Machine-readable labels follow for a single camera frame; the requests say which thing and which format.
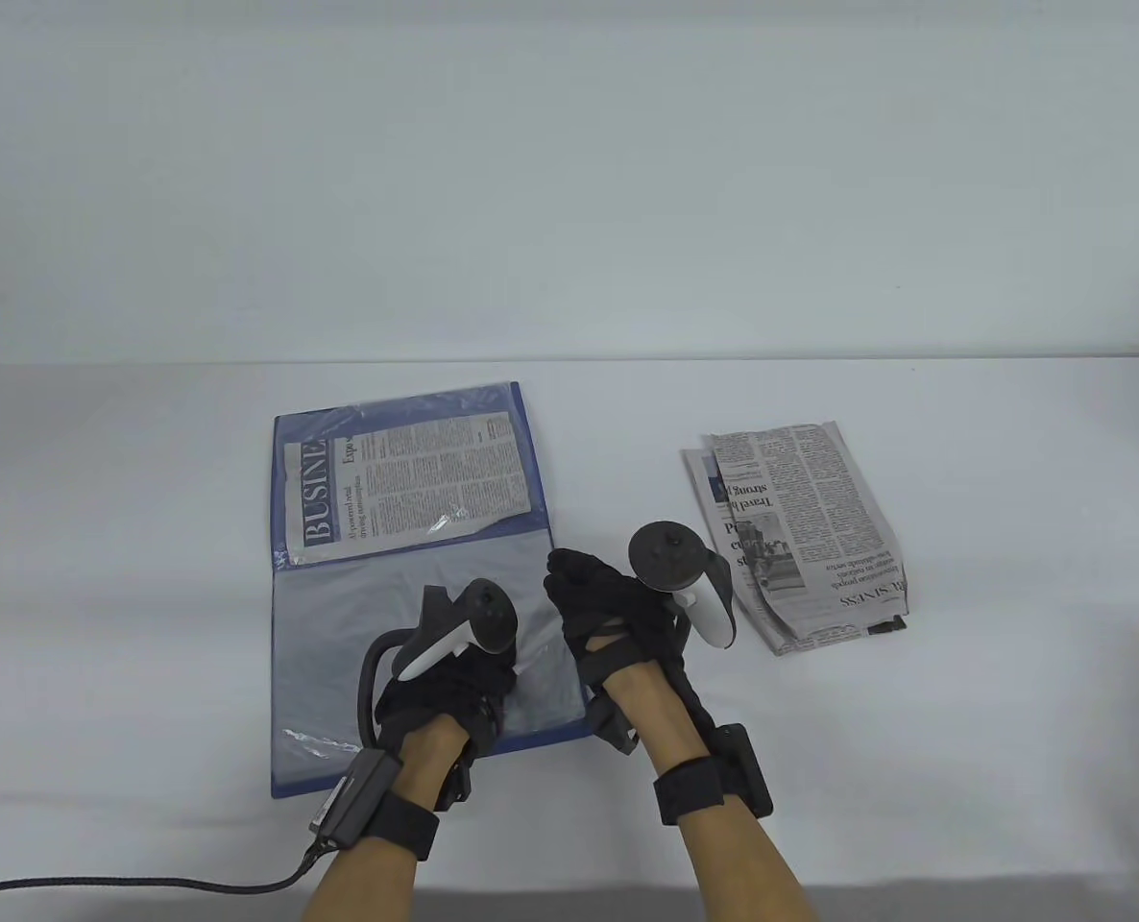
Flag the person's left hand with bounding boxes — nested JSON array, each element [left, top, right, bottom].
[[373, 634, 522, 813]]

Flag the person's right hand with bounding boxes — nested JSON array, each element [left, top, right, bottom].
[[543, 547, 724, 774]]

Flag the blue folder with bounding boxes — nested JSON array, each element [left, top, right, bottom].
[[270, 381, 590, 800]]

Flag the newspaper with bright blue masthead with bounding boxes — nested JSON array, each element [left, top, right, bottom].
[[680, 447, 791, 654]]

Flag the newspaper with dark header band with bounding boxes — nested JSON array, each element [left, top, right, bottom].
[[281, 411, 535, 568]]

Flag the newspaper with dense text columns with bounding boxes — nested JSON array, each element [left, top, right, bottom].
[[704, 420, 911, 657]]

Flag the person's left forearm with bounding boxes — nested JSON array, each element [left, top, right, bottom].
[[303, 845, 426, 922]]

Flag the person's right forearm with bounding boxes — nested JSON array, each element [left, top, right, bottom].
[[675, 812, 815, 922]]

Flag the white and black right controller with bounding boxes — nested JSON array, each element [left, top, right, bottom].
[[627, 521, 739, 652]]

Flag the white and black controller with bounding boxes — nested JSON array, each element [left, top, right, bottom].
[[356, 578, 518, 745], [627, 521, 739, 652]]

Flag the white and black left controller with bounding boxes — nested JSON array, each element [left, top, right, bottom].
[[356, 578, 518, 745]]

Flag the black left wrist camera band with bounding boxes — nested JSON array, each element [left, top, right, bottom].
[[308, 749, 441, 861]]

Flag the black wrist camera band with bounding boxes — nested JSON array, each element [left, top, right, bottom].
[[652, 723, 774, 827], [308, 749, 441, 861]]

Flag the black right wrist camera band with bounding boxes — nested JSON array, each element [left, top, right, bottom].
[[652, 723, 774, 827]]

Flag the black braided cable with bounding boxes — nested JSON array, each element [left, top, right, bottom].
[[0, 845, 335, 909]]

